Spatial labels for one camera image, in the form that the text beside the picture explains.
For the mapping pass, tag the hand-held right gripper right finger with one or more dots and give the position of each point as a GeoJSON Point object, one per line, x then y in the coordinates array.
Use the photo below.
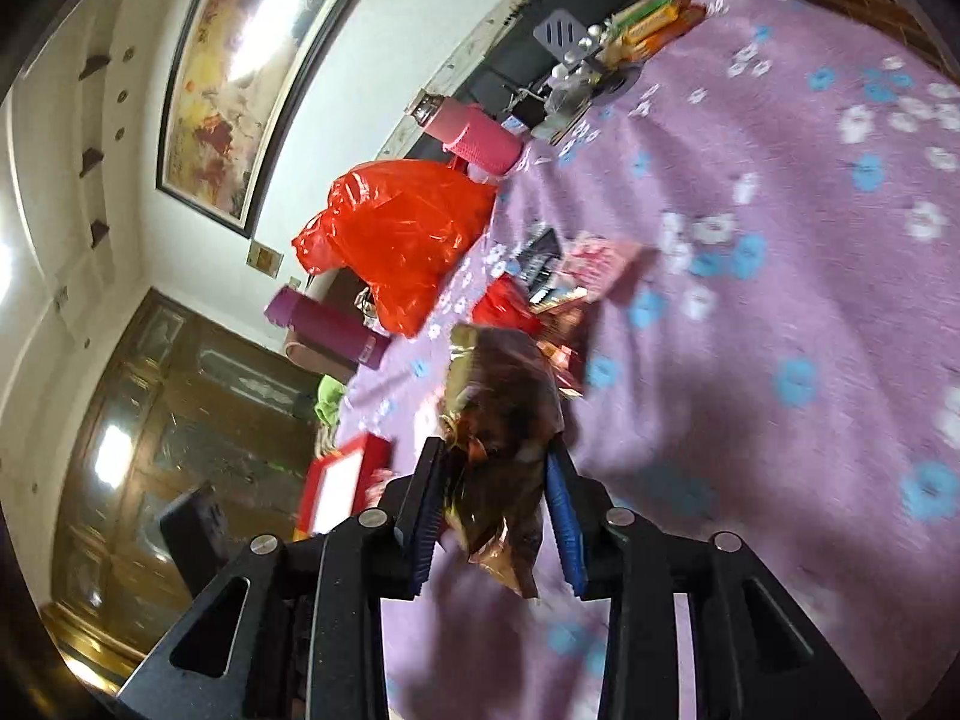
{"type": "Point", "coordinates": [566, 529]}

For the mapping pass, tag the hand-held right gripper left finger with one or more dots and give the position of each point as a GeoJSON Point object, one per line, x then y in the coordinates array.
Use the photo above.
{"type": "Point", "coordinates": [426, 521]}

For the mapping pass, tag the red box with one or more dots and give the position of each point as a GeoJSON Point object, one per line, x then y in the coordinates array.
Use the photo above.
{"type": "Point", "coordinates": [337, 487]}

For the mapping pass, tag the brown gold snack packet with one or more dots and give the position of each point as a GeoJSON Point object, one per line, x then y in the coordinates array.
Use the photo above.
{"type": "Point", "coordinates": [510, 405]}

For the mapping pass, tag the red snack packet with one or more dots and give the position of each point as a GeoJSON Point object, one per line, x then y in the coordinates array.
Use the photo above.
{"type": "Point", "coordinates": [502, 307]}

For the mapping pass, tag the green cloth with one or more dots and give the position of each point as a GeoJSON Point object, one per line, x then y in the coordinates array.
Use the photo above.
{"type": "Point", "coordinates": [328, 401]}

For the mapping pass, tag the purple bottle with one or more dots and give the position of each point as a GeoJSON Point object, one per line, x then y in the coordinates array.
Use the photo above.
{"type": "Point", "coordinates": [330, 326]}

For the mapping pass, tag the black flat panel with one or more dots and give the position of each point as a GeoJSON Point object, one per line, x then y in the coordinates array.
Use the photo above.
{"type": "Point", "coordinates": [195, 532]}

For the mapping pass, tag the wooden door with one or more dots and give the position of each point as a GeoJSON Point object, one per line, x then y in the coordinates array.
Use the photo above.
{"type": "Point", "coordinates": [187, 427]}

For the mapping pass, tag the pink snack packet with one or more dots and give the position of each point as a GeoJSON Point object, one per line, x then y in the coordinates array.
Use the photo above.
{"type": "Point", "coordinates": [600, 262]}

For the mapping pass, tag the black purple snack packet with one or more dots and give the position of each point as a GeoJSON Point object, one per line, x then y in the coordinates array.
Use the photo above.
{"type": "Point", "coordinates": [536, 255]}

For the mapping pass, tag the red plastic bag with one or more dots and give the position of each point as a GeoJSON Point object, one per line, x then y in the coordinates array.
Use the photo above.
{"type": "Point", "coordinates": [397, 232]}

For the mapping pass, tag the purple floral cloth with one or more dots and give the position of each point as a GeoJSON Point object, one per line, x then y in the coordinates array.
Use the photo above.
{"type": "Point", "coordinates": [787, 300]}

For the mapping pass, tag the pink bottle with knitted sleeve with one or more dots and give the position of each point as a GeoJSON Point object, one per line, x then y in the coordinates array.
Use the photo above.
{"type": "Point", "coordinates": [480, 139]}

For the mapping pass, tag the black sofa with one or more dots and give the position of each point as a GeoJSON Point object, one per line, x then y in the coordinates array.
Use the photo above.
{"type": "Point", "coordinates": [517, 67]}

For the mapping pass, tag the framed painting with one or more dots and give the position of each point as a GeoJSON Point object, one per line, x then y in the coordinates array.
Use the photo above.
{"type": "Point", "coordinates": [240, 75]}

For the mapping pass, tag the grey phone stand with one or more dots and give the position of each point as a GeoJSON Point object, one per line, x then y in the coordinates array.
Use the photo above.
{"type": "Point", "coordinates": [559, 34]}

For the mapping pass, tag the orange snack box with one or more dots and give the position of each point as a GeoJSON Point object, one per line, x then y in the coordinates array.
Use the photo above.
{"type": "Point", "coordinates": [667, 26]}

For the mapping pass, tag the green striped snack box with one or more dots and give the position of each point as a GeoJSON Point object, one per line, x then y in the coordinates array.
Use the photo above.
{"type": "Point", "coordinates": [645, 11]}

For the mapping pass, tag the small gold wall plaque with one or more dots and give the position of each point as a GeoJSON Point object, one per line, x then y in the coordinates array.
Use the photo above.
{"type": "Point", "coordinates": [265, 259]}

